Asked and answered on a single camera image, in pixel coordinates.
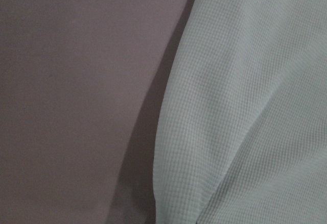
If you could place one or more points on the olive green long-sleeve shirt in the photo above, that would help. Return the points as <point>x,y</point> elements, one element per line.
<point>241,136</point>

